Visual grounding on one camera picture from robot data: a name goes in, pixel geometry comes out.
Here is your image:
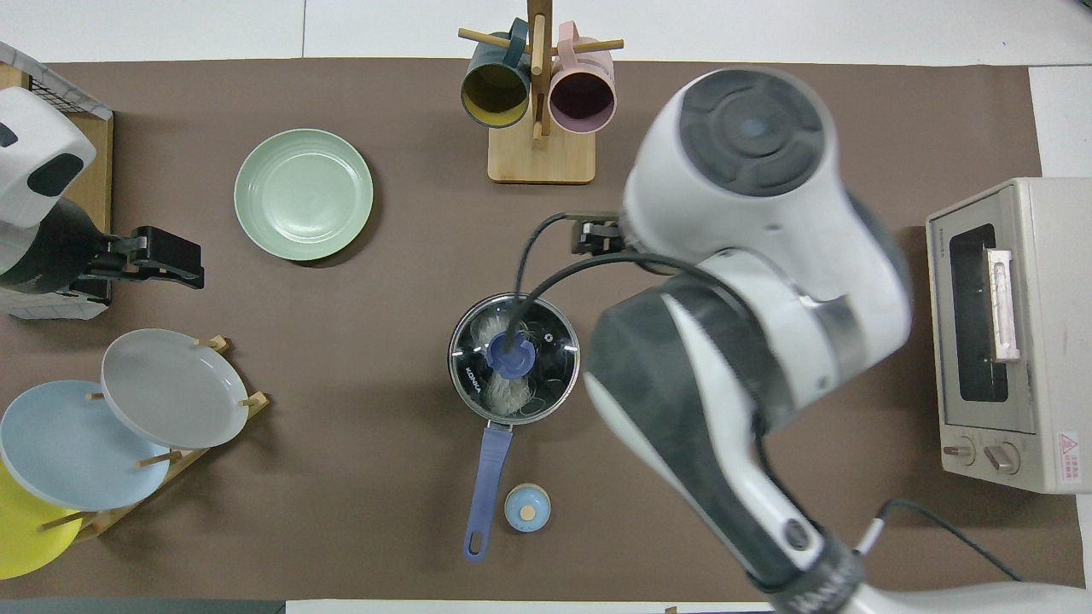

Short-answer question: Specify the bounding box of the glass lid blue knob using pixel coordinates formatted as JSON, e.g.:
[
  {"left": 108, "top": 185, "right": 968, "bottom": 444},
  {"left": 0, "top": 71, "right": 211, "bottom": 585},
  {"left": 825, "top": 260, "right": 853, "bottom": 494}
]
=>
[{"left": 449, "top": 293, "right": 582, "bottom": 426}]

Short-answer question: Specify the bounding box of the dark teal mug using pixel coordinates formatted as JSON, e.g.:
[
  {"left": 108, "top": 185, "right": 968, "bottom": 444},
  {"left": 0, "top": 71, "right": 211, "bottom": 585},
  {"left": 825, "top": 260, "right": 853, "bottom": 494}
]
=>
[{"left": 461, "top": 19, "right": 533, "bottom": 130}]

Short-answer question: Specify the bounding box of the beige toaster oven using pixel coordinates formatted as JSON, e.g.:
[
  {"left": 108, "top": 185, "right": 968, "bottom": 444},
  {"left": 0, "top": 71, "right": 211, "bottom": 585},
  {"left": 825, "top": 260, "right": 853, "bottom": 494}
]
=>
[{"left": 926, "top": 177, "right": 1092, "bottom": 495}]

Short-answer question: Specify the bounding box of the wooden crate with wire mesh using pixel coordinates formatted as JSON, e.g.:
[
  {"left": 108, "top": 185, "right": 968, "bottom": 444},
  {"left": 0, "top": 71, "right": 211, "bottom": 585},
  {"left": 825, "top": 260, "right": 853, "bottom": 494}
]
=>
[{"left": 0, "top": 41, "right": 115, "bottom": 236}]

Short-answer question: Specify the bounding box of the light green plate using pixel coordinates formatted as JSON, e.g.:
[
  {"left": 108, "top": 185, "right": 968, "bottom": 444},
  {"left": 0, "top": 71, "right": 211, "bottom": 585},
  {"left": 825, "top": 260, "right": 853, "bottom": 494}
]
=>
[{"left": 234, "top": 128, "right": 375, "bottom": 262}]

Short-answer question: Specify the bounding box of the small blue round jar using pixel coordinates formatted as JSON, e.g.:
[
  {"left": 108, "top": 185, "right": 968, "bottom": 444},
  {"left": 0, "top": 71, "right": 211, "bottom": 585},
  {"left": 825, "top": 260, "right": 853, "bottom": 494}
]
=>
[{"left": 503, "top": 483, "right": 552, "bottom": 535}]

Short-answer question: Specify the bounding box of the brown table mat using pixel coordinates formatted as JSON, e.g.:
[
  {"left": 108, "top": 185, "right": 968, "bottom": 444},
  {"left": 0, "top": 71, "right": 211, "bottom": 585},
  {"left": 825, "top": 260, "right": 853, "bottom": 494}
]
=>
[{"left": 0, "top": 58, "right": 1089, "bottom": 603}]

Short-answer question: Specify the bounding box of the black cable with silver plug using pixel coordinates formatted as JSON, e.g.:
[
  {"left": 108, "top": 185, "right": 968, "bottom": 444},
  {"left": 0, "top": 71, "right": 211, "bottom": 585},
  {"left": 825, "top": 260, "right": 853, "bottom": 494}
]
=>
[{"left": 856, "top": 498, "right": 1026, "bottom": 583}]

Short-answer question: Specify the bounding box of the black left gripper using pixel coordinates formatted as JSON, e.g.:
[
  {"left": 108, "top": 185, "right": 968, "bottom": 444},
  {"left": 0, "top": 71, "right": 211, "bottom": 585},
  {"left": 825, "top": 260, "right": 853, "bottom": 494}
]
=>
[{"left": 84, "top": 225, "right": 206, "bottom": 290}]

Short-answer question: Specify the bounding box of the light blue plate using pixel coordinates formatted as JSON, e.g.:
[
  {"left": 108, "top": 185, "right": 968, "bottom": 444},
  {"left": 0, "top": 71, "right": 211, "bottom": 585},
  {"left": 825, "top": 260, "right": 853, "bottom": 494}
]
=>
[{"left": 0, "top": 379, "right": 172, "bottom": 513}]

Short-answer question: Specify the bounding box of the white vermicelli bundle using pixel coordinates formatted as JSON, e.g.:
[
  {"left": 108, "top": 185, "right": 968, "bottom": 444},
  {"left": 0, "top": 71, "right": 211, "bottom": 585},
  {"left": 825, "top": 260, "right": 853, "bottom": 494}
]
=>
[{"left": 468, "top": 310, "right": 566, "bottom": 419}]

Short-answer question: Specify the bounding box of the yellow plate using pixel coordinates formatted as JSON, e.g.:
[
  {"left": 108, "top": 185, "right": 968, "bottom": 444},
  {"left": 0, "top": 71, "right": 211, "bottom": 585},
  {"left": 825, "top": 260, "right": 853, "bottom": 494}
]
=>
[{"left": 0, "top": 460, "right": 84, "bottom": 582}]

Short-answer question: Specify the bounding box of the grey plate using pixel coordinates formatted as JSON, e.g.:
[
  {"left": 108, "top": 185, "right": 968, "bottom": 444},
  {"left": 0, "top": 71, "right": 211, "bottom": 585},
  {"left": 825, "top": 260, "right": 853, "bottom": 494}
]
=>
[{"left": 101, "top": 328, "right": 251, "bottom": 450}]

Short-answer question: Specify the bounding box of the black pot purple handle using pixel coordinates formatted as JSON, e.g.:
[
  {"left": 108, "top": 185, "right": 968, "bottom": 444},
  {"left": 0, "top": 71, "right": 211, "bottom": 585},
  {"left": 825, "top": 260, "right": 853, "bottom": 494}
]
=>
[{"left": 447, "top": 293, "right": 582, "bottom": 563}]

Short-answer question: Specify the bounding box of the pink mug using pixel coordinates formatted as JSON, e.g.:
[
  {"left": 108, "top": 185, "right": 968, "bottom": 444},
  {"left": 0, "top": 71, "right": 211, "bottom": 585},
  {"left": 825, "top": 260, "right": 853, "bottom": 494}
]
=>
[{"left": 549, "top": 21, "right": 617, "bottom": 135}]

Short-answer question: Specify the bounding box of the wooden plate rack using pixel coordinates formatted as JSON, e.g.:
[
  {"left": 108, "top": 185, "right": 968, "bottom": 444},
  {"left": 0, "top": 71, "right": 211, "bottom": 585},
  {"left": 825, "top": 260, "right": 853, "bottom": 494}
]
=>
[{"left": 38, "top": 334, "right": 272, "bottom": 543}]

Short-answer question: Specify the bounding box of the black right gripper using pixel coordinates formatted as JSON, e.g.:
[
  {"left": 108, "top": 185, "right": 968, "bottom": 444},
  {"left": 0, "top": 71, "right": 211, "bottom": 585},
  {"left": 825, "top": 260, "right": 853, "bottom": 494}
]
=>
[{"left": 571, "top": 217, "right": 629, "bottom": 257}]

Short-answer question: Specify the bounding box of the wooden mug tree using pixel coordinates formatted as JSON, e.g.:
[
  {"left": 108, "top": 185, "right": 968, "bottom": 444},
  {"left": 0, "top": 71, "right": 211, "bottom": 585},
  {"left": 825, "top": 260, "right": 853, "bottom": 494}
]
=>
[{"left": 458, "top": 0, "right": 625, "bottom": 185}]

